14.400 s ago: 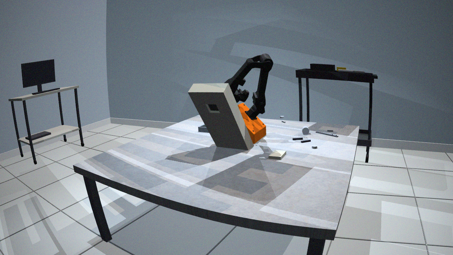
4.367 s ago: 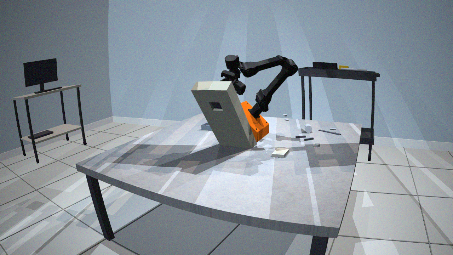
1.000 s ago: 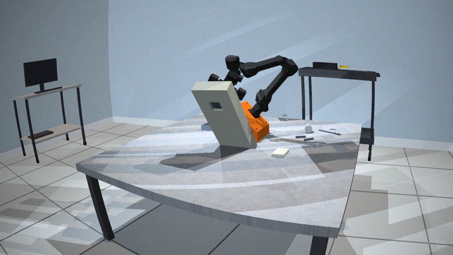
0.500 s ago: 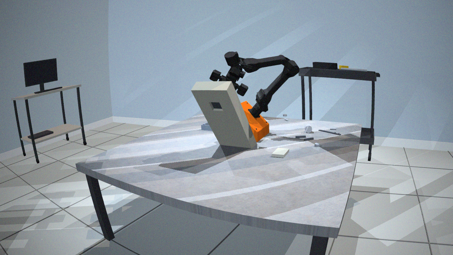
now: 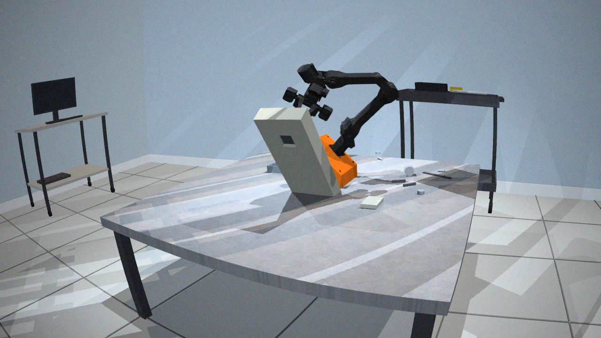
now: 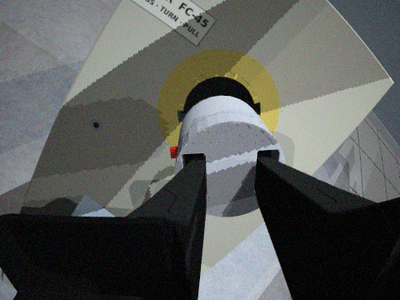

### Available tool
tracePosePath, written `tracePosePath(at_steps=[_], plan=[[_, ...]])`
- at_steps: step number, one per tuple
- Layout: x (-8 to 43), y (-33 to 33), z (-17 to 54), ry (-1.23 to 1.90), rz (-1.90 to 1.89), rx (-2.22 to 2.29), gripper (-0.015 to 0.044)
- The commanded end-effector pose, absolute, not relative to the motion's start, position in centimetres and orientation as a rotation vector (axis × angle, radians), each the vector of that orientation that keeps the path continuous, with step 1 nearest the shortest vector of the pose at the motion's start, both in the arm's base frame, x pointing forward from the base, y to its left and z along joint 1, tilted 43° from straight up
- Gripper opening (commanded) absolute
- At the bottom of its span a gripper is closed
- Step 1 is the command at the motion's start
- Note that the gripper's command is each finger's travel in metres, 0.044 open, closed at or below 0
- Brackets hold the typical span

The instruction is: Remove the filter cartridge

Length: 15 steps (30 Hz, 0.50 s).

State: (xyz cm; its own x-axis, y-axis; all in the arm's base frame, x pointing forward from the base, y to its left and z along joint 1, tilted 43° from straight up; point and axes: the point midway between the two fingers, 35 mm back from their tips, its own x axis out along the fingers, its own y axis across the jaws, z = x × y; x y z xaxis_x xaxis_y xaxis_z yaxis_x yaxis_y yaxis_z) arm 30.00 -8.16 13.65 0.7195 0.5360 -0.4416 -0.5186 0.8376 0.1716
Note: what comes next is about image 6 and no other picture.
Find grey cylinder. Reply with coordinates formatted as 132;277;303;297
170;96;286;218

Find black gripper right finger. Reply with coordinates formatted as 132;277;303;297
254;154;400;300

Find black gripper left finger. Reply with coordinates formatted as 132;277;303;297
0;157;207;300

